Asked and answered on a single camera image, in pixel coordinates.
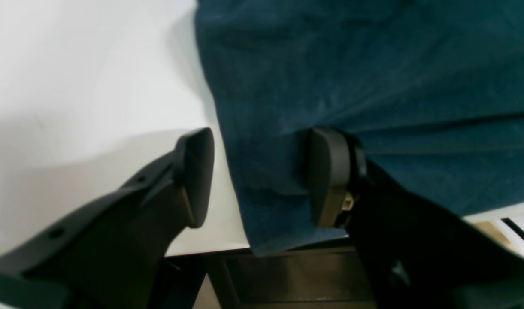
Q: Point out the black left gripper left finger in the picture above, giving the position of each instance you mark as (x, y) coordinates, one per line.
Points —
(107, 253)

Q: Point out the dark navy t-shirt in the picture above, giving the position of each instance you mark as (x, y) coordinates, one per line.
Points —
(434, 90)

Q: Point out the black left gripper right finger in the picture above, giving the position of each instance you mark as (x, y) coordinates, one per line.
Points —
(416, 254)

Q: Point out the black computer tower case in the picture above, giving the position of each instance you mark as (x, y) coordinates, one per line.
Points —
(324, 276)

